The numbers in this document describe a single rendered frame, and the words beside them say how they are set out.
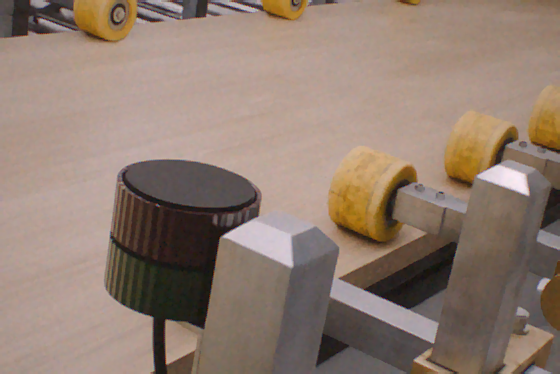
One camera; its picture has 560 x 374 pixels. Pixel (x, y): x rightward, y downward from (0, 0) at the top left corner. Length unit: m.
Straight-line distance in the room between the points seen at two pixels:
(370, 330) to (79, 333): 0.21
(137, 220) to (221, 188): 0.04
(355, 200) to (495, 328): 0.37
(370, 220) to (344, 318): 0.25
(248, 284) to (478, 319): 0.27
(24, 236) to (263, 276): 0.53
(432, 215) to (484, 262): 0.34
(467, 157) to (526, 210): 0.59
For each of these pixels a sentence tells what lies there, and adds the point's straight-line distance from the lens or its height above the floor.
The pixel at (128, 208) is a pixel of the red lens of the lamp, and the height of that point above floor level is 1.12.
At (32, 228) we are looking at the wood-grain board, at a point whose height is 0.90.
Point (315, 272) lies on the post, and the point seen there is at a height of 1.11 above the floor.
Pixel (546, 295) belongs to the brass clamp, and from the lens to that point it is 0.89.
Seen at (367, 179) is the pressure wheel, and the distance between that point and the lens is 1.00.
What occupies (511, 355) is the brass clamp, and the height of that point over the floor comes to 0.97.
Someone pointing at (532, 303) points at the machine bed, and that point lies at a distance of 1.56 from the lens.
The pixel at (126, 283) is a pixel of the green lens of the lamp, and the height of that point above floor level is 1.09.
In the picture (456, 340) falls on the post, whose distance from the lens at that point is 0.67.
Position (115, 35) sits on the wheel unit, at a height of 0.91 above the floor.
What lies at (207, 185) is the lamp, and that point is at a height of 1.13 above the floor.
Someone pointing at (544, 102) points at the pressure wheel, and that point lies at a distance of 1.45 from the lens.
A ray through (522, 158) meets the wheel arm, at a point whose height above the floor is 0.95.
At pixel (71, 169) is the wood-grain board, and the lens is 1.08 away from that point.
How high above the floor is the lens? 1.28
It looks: 20 degrees down
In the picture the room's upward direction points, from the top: 10 degrees clockwise
